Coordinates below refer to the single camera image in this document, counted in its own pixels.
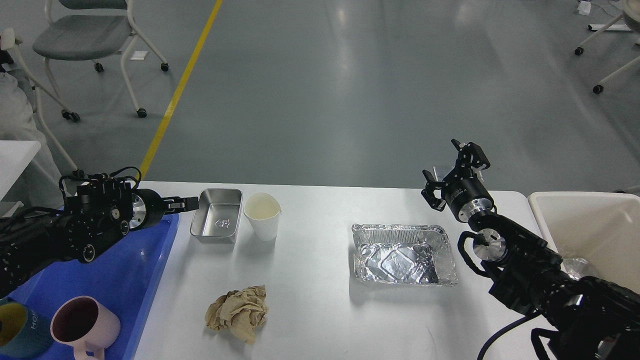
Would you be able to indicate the person in white clothes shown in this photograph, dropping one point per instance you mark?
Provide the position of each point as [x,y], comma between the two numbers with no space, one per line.
[37,186]

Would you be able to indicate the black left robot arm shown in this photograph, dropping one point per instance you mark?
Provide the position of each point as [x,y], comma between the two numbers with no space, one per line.
[105,208]

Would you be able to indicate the grey office chair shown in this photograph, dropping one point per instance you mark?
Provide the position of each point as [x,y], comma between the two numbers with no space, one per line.
[80,37]

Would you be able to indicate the white plastic bin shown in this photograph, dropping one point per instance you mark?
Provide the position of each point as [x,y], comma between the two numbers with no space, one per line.
[602,228]

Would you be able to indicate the crumpled brown paper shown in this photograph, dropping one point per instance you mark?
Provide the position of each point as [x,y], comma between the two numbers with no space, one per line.
[240,312]

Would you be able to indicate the pink mug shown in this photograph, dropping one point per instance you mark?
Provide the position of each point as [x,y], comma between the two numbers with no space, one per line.
[85,325]

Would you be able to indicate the blue plastic tray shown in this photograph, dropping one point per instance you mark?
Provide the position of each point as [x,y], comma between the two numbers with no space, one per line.
[124,280]

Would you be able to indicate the blue yellow mug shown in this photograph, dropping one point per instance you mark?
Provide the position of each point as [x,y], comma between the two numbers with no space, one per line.
[25,334]

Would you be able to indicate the clear floor plate left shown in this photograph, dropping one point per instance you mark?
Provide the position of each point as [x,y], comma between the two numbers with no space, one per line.
[441,171]

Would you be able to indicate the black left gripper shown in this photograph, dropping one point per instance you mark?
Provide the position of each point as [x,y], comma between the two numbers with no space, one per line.
[149,207]

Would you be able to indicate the stainless steel rectangular tray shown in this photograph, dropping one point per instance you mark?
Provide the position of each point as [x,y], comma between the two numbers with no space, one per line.
[218,217]

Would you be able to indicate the white paper cup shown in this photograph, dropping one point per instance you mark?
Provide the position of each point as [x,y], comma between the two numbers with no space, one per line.
[263,212]

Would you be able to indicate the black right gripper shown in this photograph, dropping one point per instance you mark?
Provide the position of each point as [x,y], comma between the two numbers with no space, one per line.
[464,194]

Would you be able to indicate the white side table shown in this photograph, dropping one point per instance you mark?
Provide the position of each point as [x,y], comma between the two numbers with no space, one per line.
[15,157]

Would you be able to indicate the aluminium foil container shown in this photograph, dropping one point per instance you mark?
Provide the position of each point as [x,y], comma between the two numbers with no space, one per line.
[403,255]

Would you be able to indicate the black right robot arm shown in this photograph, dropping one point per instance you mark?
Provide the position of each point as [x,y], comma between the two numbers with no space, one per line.
[592,318]

